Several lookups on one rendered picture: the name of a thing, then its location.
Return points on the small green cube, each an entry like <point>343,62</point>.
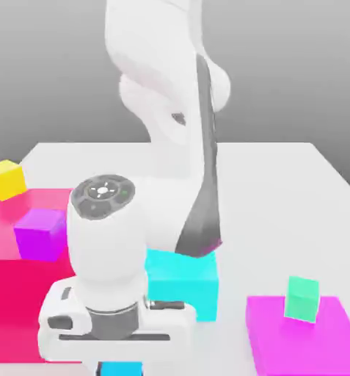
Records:
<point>302,299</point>

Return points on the large cyan box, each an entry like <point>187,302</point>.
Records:
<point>186,282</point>

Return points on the small purple cube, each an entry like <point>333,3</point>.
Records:
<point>39,238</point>

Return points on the small blue cube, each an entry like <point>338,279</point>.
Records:
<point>121,369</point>

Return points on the small yellow cube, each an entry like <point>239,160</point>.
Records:
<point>4,180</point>

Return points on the large magenta box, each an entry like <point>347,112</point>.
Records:
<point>303,343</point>

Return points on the large pink box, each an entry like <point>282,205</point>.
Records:
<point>19,293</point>

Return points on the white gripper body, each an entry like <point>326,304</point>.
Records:
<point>168,349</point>

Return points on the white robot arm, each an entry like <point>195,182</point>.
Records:
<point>151,88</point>

